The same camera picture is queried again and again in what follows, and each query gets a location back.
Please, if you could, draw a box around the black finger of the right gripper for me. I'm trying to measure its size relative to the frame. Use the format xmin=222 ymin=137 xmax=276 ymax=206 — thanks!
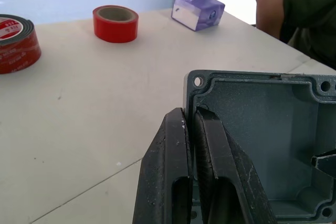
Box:
xmin=311 ymin=149 xmax=336 ymax=180

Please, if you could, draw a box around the grey metal junction box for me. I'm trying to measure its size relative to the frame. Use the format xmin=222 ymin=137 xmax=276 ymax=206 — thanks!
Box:
xmin=183 ymin=70 xmax=336 ymax=224

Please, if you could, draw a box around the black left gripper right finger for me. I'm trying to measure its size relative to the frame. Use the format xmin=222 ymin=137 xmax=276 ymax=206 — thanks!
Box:
xmin=194 ymin=106 xmax=277 ymax=224

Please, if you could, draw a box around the black and red foam tape roll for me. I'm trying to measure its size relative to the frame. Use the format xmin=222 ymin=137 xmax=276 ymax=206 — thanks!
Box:
xmin=0 ymin=14 xmax=42 ymax=75

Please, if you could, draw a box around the person in olive green shirt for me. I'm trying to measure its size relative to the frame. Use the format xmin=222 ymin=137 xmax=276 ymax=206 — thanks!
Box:
xmin=255 ymin=0 xmax=336 ymax=70

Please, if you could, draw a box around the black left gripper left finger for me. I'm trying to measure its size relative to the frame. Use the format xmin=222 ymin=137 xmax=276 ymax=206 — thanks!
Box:
xmin=132 ymin=107 xmax=194 ymax=224

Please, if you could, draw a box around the purple tissue box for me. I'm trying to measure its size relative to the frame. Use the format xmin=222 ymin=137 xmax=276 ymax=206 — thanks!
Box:
xmin=171 ymin=0 xmax=226 ymax=32

